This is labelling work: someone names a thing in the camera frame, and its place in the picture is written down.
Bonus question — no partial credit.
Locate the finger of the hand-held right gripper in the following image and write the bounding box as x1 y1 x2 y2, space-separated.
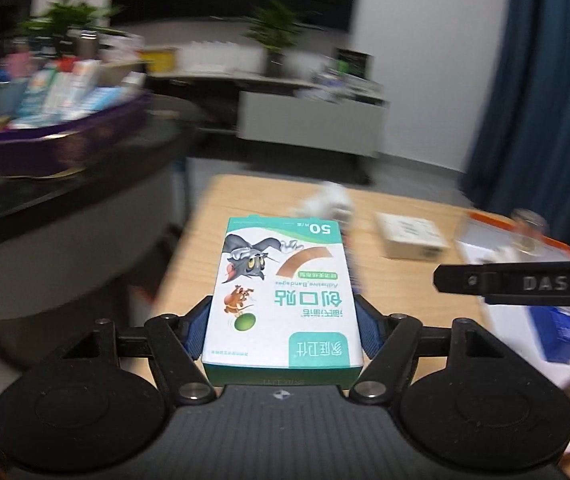
434 263 488 295

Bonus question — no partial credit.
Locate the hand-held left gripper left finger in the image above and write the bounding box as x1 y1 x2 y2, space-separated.
62 300 218 406

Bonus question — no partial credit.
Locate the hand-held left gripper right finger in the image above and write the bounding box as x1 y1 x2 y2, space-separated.
347 294 508 406

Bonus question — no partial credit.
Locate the orange rimmed white tray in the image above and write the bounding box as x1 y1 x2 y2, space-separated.
454 210 570 363

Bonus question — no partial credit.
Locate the green white bandage box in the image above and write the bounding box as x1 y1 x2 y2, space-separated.
201 215 366 389

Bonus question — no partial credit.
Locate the blue box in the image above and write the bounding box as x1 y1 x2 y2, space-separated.
529 304 570 364

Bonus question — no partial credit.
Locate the clear glass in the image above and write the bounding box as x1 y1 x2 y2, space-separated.
509 208 552 257

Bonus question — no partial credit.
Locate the small white cardboard box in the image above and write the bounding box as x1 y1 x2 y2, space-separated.
374 211 452 262

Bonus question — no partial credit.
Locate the black coffee table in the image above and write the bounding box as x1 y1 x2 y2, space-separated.
0 95 203 261

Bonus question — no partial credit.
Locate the blue curtain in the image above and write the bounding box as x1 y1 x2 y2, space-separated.
460 0 570 262

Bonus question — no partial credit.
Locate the white TV cabinet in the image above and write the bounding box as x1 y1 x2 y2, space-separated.
147 67 388 162

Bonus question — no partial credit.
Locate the purple basket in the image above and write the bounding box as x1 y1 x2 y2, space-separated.
0 91 152 179

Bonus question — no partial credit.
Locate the black and green box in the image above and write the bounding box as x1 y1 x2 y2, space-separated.
335 47 372 81

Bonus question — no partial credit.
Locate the row of boxes in basket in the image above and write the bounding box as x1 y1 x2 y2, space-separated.
0 56 146 132

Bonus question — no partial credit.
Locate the yellow box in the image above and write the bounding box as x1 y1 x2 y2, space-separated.
142 47 178 74

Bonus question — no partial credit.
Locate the row of white bottles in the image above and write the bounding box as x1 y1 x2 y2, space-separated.
177 41 266 74

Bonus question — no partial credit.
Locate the metal flask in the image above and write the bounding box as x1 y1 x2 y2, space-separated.
77 30 100 60

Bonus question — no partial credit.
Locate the potted plant in dark pot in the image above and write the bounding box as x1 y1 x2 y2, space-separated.
244 0 308 80

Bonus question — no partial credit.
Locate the potted plant in metal pot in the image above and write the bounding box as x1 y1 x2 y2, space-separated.
19 0 122 57

